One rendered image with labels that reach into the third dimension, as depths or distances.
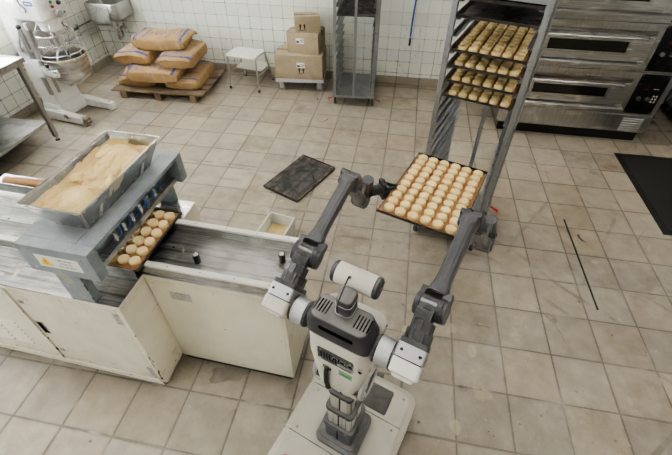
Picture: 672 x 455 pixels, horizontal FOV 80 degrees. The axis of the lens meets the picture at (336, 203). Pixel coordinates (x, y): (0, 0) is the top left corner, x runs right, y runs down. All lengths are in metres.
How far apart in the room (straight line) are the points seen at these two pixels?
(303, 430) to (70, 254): 1.30
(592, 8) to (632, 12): 0.33
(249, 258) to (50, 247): 0.80
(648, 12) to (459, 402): 3.65
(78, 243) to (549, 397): 2.53
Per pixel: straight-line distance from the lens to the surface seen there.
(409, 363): 1.23
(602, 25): 4.63
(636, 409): 3.02
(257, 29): 5.78
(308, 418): 2.21
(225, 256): 2.05
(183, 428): 2.60
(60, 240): 1.92
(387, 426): 2.21
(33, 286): 2.32
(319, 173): 3.84
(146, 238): 2.15
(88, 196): 1.90
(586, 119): 5.03
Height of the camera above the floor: 2.33
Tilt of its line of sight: 41 degrees down
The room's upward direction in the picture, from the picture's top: straight up
